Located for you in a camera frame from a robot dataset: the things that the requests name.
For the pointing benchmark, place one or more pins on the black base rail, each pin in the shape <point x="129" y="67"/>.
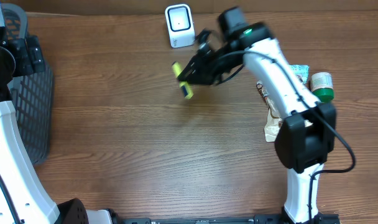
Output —
<point x="201" y="221"/>

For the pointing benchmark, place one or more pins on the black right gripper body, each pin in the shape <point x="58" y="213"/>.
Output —
<point x="213" y="69"/>

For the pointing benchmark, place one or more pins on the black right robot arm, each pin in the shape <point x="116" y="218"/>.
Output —
<point x="307" y="133"/>

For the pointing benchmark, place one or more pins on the beige Pantree snack bag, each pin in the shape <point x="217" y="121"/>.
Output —
<point x="274" y="121"/>

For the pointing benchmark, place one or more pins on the teal snack packet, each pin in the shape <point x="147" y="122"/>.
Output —
<point x="301" y="72"/>

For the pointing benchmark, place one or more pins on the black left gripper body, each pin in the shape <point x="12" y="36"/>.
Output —
<point x="27" y="60"/>

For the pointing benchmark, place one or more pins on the yellow and blue bar packet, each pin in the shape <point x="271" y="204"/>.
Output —
<point x="184" y="86"/>

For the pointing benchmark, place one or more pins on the dark grey plastic basket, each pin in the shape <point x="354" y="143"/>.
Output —
<point x="32" y="95"/>

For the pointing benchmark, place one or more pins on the white barcode scanner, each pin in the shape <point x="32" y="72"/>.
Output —
<point x="180" y="25"/>

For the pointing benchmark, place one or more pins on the green lid white jar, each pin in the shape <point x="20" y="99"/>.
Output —
<point x="322" y="86"/>

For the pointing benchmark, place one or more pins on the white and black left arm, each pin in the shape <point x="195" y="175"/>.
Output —
<point x="23" y="199"/>

